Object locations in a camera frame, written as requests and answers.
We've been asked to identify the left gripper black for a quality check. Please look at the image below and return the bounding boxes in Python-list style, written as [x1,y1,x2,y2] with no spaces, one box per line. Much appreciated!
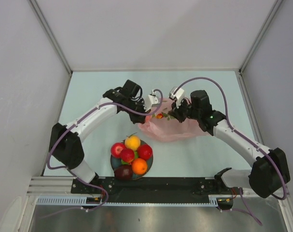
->
[125,99,151,124]

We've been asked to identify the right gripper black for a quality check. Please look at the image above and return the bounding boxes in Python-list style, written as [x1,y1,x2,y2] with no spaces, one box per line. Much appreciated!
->
[169,96,201,123]

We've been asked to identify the red fake strawberry green leaves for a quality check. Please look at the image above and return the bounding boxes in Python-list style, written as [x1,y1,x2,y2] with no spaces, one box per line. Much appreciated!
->
[154,112,175,120]

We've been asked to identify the pink plastic bag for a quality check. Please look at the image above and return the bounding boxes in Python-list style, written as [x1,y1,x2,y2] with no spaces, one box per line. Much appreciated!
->
[138,98,208,142]

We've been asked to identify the orange fake fruit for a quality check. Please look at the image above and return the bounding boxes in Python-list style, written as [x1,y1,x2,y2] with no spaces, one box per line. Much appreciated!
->
[124,135,141,151]

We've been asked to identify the red fake pomegranate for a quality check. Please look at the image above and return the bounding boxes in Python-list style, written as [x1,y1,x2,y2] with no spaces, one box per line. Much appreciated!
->
[137,144,153,160]

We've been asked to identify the red fake apple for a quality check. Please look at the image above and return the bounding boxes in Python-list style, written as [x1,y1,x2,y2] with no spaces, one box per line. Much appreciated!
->
[111,143,126,159]

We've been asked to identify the green fake star fruit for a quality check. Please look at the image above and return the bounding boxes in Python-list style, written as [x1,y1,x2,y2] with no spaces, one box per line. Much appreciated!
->
[121,151,139,165]

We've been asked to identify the orange fake tangerine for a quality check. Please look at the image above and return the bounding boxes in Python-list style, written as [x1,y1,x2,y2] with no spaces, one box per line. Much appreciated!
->
[131,158,148,175]

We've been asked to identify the dark blue ceramic plate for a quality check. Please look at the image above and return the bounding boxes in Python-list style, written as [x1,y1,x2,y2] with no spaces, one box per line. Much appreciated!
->
[110,140,153,180]

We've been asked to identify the dark red fake plum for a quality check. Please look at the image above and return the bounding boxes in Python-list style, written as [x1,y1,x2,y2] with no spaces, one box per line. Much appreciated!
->
[114,165,133,180]

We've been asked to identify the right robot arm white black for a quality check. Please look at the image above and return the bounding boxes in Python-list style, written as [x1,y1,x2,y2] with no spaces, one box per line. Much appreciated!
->
[169,87,291,198]

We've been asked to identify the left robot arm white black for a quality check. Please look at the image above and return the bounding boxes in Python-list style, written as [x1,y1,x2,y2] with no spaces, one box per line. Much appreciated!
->
[48,80,158,193]

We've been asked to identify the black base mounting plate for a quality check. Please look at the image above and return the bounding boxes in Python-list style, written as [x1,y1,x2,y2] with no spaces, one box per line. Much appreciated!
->
[71,176,244,203]

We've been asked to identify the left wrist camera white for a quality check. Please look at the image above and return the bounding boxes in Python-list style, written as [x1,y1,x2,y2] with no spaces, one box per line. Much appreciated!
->
[144,94,160,112]

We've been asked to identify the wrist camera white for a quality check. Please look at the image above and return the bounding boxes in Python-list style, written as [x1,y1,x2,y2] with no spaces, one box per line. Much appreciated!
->
[169,87,185,108]
[144,94,160,112]

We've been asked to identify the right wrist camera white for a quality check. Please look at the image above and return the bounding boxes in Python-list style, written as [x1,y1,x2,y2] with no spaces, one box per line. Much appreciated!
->
[169,87,185,108]

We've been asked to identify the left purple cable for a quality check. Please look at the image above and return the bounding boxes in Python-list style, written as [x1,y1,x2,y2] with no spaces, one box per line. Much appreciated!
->
[46,88,163,215]

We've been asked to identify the purple cable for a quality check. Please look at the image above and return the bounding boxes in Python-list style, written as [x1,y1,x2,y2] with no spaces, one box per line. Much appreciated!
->
[46,88,163,215]
[171,76,290,225]

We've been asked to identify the white slotted cable duct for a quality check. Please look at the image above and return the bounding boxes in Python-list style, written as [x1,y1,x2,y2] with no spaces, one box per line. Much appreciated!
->
[37,196,218,207]

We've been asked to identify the aluminium front rail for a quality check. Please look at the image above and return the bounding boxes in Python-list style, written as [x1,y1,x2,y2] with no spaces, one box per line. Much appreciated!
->
[27,176,73,196]

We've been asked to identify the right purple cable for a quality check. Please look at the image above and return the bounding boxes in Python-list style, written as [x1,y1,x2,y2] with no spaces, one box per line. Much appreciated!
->
[171,76,290,225]

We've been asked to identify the left aluminium frame post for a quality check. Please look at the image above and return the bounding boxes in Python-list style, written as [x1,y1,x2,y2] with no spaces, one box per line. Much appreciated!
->
[28,0,73,77]

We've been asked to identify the aluminium frame post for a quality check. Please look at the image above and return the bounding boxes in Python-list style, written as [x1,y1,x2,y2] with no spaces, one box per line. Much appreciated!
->
[238,0,285,75]
[28,0,73,77]

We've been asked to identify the right aluminium frame post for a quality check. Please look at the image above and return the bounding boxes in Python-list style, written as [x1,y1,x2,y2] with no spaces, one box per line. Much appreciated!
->
[238,0,285,75]

